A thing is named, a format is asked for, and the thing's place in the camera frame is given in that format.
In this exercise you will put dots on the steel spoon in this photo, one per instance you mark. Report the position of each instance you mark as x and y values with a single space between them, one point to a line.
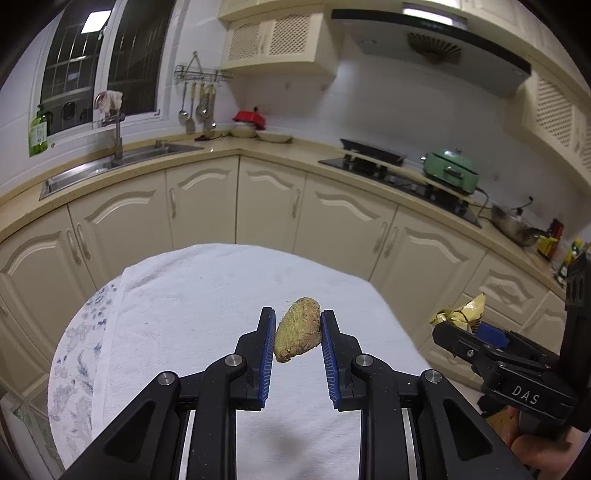
201 111

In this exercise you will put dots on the person's right hand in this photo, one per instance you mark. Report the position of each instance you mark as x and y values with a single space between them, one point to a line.
535 454

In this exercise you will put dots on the brown fuzzy lump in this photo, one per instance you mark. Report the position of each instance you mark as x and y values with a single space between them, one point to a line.
298 330

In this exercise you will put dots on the blue patterned white cloth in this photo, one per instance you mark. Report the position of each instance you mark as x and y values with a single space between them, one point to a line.
78 350

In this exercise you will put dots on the gold foil wrapper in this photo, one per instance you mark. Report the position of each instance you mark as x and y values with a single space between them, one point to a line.
466 314

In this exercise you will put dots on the window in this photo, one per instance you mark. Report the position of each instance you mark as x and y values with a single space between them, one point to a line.
134 60

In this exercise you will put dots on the black grill tray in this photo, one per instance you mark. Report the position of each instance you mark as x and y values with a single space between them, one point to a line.
373 150

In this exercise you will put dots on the steel spatula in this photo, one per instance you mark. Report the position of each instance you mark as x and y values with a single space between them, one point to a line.
190 125

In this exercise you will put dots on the black gas stove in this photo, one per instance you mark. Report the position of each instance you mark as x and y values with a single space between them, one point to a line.
415 187

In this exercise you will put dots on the red yellow condiment bottle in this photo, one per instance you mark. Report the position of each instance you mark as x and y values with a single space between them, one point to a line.
549 242

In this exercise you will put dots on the steel faucet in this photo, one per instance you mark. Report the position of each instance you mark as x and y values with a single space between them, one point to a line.
117 143

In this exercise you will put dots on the green capped condiment bottle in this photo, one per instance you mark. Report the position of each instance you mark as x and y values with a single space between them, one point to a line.
568 265

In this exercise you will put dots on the cream upper kitchen cabinets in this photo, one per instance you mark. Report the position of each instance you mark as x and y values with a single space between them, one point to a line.
277 37

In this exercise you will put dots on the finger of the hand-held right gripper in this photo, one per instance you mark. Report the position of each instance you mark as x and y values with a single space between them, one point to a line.
491 334
457 344

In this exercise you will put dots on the steel wok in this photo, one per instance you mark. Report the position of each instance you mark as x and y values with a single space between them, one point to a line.
512 226

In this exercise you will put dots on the cream lower kitchen cabinets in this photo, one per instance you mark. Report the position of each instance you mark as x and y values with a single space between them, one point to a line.
124 221

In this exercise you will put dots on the cream kitchen cabinets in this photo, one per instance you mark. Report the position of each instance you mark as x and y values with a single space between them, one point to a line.
124 221
277 37

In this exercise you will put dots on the range hood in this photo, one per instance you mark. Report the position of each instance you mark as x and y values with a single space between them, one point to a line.
438 50

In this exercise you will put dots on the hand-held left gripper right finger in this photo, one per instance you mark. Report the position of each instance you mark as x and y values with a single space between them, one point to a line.
330 357

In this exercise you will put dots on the red pot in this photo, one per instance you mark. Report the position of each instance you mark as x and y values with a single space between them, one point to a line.
250 117

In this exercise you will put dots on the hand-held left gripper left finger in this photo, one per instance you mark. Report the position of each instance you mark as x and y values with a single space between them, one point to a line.
267 355

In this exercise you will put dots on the green electric pot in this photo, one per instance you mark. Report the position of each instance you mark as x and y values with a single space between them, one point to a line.
450 170

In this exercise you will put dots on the rag on faucet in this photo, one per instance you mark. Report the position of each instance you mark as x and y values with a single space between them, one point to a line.
108 101

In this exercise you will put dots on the steel skimmer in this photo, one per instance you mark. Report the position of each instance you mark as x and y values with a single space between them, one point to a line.
209 123

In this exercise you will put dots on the beige bowl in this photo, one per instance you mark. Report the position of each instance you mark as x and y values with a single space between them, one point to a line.
243 132
274 137

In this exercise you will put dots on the steel sink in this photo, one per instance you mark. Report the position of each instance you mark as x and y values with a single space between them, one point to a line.
138 154

